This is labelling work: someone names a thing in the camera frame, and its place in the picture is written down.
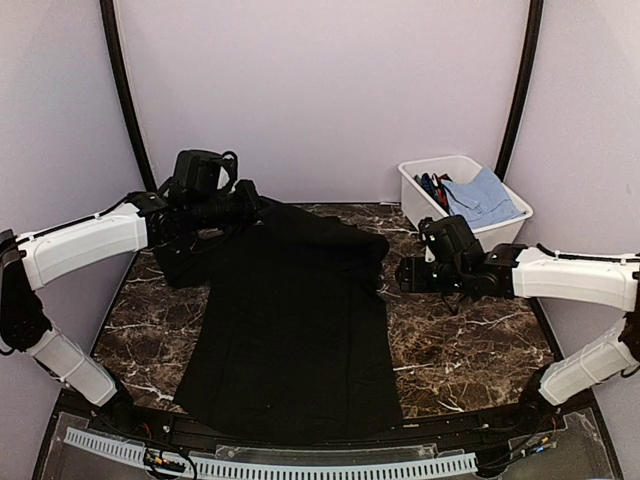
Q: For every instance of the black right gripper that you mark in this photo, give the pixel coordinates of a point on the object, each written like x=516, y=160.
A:
x=412, y=278

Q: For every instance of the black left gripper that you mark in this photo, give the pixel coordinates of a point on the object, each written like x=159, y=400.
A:
x=252, y=202

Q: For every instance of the white plastic bin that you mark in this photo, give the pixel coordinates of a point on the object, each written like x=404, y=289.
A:
x=416, y=204

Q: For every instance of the black long sleeve shirt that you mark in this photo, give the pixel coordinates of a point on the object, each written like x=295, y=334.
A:
x=293, y=346

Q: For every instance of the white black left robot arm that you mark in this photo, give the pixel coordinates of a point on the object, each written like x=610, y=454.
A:
x=54, y=283

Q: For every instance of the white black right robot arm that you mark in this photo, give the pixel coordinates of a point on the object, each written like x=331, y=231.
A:
x=517, y=271

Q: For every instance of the red navy plaid shirt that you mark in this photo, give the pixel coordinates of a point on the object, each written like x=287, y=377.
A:
x=433, y=185

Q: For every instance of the light blue polo shirt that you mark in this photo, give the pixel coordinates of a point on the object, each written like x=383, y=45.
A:
x=484, y=201

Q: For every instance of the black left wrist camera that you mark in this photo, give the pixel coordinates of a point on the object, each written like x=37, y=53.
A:
x=200, y=175

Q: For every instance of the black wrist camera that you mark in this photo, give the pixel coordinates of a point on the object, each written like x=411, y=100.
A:
x=450, y=240
x=200, y=175

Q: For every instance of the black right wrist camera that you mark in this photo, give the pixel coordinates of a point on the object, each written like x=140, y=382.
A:
x=450, y=240

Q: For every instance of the white slotted cable duct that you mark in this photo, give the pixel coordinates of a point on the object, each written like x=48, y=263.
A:
x=235, y=462

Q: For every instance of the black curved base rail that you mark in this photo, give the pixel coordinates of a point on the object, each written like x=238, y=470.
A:
x=484, y=429

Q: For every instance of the black left frame post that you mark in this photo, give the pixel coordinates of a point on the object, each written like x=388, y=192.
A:
x=121, y=82

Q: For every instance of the black frame post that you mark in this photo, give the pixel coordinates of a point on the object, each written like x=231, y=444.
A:
x=121, y=82
x=521, y=89

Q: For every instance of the black right frame post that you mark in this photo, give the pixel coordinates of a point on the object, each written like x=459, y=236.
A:
x=521, y=89

